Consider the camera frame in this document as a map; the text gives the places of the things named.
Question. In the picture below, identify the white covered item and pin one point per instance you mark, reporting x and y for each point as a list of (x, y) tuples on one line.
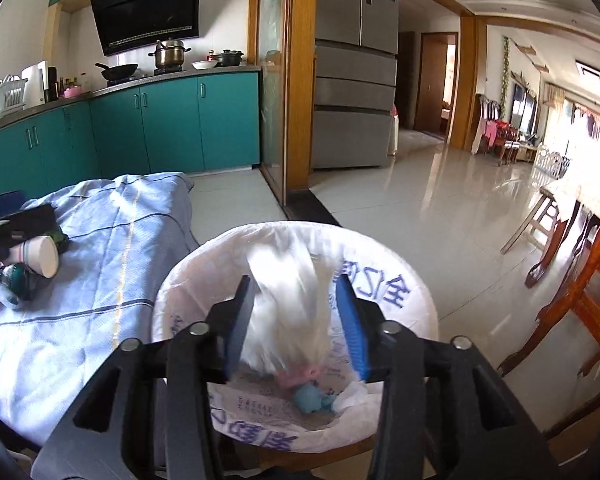
[(394, 130)]

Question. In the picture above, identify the black wok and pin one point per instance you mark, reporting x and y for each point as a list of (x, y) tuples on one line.
[(120, 71)]

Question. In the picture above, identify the black lidded pot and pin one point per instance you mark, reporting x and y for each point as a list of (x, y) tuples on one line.
[(228, 58)]

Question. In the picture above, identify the grey multi-door refrigerator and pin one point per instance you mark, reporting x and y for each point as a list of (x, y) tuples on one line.
[(355, 85)]

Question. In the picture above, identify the white bowl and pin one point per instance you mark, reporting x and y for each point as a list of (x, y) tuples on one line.
[(205, 64)]

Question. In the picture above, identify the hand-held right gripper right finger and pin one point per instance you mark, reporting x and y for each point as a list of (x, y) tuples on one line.
[(352, 330)]

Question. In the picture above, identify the crumpled white tissue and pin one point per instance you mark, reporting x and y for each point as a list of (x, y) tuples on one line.
[(355, 397)]

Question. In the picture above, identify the black range hood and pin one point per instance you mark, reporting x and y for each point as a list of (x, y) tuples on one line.
[(145, 15)]

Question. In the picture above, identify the black television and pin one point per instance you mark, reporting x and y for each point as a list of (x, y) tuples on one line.
[(524, 107)]

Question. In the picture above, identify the pink bowl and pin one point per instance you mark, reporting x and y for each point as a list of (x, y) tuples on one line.
[(73, 93)]

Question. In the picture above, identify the white plastic wrapper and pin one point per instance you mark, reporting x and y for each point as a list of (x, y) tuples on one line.
[(285, 310)]

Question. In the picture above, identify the green leaf garland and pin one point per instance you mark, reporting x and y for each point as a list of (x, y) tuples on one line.
[(504, 70)]

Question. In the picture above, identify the teal lower cabinets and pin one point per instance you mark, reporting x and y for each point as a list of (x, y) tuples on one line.
[(170, 120)]

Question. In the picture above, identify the wooden chairs with pink cloth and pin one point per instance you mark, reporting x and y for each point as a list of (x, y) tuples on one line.
[(495, 132)]

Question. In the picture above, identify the gas stove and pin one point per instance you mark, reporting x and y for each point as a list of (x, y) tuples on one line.
[(150, 76)]

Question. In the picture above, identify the glass sliding door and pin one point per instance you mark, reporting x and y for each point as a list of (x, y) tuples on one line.
[(271, 85)]

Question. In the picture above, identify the carved red wooden chair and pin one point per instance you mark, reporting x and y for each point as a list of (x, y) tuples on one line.
[(570, 305)]

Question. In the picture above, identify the brown wooden door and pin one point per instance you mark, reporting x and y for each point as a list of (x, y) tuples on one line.
[(427, 85)]

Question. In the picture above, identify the white paper cup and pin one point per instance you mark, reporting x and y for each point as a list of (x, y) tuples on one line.
[(40, 257)]

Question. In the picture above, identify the light wooden stool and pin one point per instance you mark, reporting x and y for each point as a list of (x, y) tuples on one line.
[(542, 210)]

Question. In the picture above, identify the table with blue cloth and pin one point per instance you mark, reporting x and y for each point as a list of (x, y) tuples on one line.
[(105, 260)]

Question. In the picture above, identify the dining table with cloth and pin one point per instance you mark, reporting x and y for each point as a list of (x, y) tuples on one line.
[(595, 195)]

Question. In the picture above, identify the beige curtain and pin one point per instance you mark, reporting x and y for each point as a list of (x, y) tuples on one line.
[(554, 96)]

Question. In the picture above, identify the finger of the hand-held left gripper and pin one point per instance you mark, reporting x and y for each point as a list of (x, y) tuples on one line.
[(30, 222), (0, 202)]

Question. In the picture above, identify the steel stock pot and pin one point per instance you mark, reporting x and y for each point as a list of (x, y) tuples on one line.
[(169, 55)]

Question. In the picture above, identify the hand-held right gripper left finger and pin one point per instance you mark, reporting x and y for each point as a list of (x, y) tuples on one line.
[(240, 320)]

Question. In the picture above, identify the wastebasket with white bag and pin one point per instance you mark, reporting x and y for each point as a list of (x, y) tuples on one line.
[(205, 260)]

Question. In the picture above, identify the ceiling air vent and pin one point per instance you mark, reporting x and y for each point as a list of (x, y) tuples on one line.
[(591, 72)]

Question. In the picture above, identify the crumpled blue paper ball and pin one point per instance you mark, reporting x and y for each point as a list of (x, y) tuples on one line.
[(310, 397)]

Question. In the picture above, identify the white kitchen appliance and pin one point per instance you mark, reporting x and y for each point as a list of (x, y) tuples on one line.
[(32, 82)]

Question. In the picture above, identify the green plastic bottle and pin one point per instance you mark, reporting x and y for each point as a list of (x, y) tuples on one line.
[(20, 280)]

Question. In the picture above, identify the white dish rack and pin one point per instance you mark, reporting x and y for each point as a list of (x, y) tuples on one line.
[(5, 97)]

